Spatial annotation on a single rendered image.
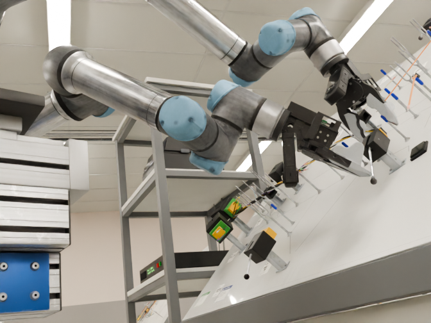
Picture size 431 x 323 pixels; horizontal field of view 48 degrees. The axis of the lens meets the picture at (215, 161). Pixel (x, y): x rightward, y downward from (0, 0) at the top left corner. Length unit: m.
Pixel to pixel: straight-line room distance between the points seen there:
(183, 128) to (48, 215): 0.27
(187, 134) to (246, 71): 0.39
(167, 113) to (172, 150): 1.16
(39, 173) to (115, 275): 7.75
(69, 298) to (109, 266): 0.81
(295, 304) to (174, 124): 0.48
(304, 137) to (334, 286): 0.30
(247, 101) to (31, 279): 0.52
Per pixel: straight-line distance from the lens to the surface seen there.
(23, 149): 0.80
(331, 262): 1.03
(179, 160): 2.02
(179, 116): 0.85
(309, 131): 0.98
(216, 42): 1.18
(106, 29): 4.17
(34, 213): 0.77
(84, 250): 8.57
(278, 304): 1.14
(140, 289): 2.10
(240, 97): 0.99
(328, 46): 1.19
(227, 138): 0.98
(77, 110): 1.23
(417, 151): 1.09
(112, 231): 8.67
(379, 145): 1.08
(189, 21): 1.17
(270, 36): 1.12
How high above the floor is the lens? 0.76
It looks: 21 degrees up
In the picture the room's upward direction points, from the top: 8 degrees counter-clockwise
